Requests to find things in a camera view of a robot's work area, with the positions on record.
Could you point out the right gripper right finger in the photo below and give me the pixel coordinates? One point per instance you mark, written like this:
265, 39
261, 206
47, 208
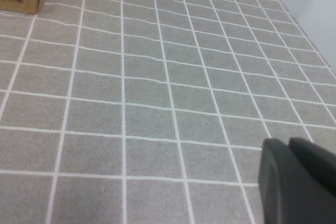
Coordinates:
320, 176

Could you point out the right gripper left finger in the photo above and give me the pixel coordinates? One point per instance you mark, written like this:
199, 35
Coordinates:
281, 182

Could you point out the grey checked tablecloth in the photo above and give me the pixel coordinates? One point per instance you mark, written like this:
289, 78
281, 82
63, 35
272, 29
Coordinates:
157, 90

